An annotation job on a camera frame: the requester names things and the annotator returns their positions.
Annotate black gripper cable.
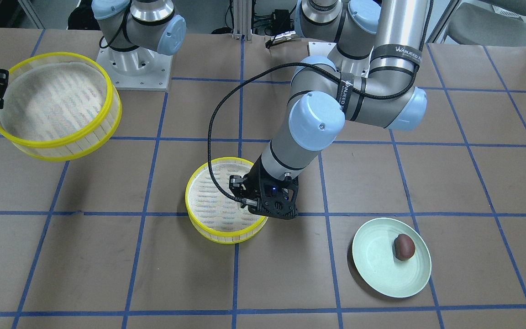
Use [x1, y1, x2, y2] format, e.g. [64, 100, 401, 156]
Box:
[207, 62, 423, 206]

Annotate brown steamed bun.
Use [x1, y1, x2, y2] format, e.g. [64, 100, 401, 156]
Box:
[393, 233, 416, 261]

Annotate grey office chair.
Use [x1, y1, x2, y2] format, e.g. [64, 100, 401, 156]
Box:
[442, 3, 526, 47]

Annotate light green plate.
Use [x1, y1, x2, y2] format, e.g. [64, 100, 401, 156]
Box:
[352, 218, 432, 298]

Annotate yellow steamer layer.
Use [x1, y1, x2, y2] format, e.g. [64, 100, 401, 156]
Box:
[0, 52, 122, 162]
[184, 163, 268, 245]

